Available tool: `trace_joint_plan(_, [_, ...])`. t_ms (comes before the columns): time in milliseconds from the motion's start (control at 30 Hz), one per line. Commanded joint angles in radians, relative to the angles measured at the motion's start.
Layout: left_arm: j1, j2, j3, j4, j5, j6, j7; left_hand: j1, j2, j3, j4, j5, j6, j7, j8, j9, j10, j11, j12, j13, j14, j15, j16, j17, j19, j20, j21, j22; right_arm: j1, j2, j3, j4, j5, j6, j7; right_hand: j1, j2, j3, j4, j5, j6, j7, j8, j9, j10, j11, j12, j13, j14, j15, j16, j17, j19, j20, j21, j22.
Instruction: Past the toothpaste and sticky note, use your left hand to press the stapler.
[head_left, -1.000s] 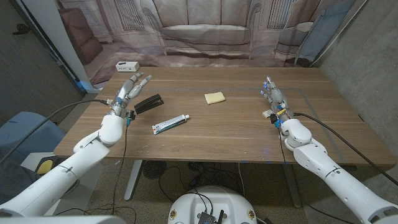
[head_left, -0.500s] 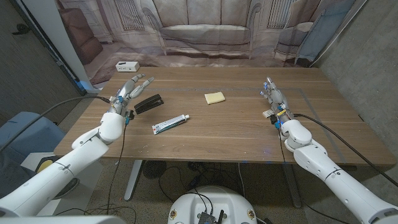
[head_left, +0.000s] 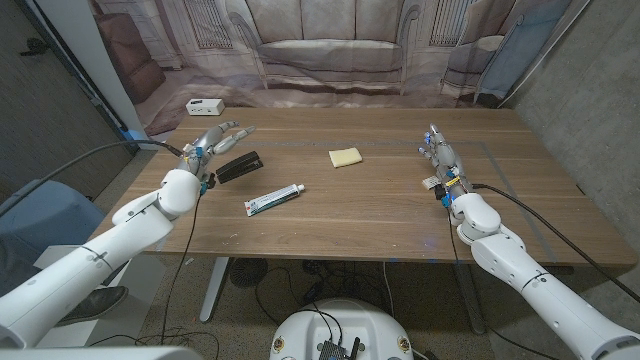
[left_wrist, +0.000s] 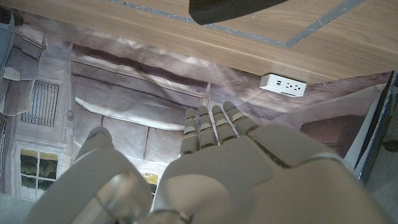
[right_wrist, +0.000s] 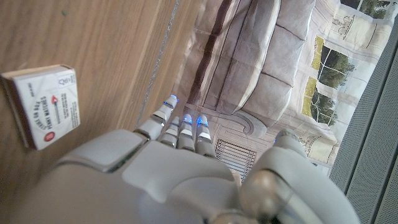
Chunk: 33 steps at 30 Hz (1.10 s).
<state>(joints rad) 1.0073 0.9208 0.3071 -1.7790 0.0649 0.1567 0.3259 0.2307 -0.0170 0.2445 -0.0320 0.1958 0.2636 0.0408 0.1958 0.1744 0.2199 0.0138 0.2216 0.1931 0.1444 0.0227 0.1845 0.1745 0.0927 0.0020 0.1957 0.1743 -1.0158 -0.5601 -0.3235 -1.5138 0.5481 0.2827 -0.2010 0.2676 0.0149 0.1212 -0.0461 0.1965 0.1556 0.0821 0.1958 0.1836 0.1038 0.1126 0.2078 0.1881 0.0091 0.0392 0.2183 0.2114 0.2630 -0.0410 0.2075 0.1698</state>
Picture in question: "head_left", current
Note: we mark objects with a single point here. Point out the printed sofa room backdrop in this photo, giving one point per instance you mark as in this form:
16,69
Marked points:
325,50

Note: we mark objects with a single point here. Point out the white flat floor panel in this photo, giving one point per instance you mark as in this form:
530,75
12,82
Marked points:
142,280

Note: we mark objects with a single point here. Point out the black stapler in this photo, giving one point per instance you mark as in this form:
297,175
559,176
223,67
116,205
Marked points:
240,166

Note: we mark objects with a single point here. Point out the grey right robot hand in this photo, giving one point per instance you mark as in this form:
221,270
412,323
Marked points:
447,160

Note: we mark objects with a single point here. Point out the grey table leg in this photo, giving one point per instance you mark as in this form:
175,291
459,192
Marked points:
470,300

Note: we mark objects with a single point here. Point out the plain dark grey shoe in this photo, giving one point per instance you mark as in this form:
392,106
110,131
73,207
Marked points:
97,304

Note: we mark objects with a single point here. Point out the round black floor fan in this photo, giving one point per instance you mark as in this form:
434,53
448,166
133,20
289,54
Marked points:
248,271

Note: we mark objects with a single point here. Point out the yellow sticky note pad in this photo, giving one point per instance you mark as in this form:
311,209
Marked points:
345,157

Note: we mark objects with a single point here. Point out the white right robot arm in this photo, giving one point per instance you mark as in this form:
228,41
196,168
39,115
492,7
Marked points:
550,300

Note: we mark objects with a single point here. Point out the person's blue jeans leg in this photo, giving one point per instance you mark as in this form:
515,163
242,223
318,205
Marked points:
12,270

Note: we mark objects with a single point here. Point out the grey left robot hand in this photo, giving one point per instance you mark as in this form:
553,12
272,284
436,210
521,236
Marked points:
210,145

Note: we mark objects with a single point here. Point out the black antenna module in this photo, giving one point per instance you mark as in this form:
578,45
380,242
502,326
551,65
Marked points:
334,350

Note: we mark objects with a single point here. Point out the white power strip box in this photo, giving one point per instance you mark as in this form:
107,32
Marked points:
204,106

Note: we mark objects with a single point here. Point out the white robot torso base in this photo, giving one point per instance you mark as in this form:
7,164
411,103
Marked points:
340,320

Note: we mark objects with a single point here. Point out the white table leg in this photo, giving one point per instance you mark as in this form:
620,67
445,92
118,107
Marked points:
215,290

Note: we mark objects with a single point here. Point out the small white printed tag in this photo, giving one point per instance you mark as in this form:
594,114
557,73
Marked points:
430,182

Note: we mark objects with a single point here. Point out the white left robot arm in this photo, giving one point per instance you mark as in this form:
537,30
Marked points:
75,270

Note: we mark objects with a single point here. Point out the blue plastic chair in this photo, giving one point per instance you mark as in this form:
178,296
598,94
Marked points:
45,210

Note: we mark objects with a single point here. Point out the white green toothpaste tube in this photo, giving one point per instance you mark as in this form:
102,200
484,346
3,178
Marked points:
272,199

